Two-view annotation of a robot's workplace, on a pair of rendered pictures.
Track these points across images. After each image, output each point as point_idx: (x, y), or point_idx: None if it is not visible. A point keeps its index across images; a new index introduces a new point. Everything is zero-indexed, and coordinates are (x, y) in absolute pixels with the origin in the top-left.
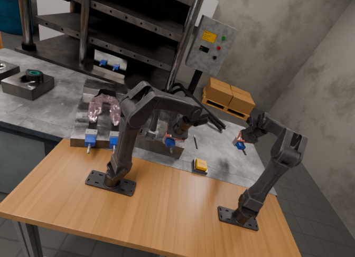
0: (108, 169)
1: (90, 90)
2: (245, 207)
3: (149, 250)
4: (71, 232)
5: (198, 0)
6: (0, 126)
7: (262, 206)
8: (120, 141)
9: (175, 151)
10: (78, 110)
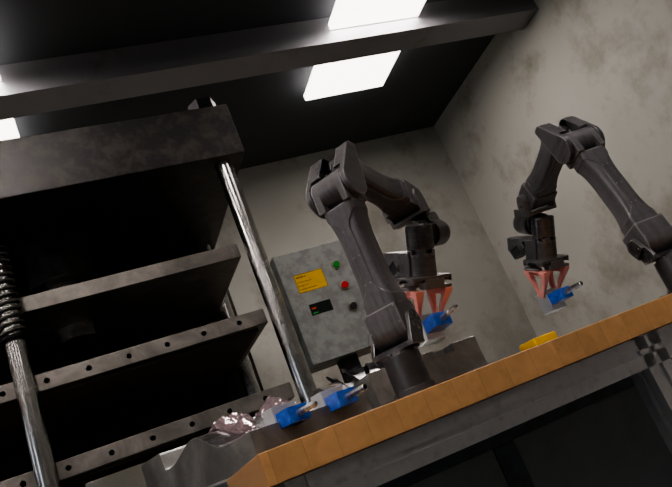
0: (383, 356)
1: (178, 453)
2: (655, 245)
3: (607, 337)
4: (444, 408)
5: (248, 228)
6: None
7: (665, 219)
8: (357, 247)
9: (468, 358)
10: (203, 438)
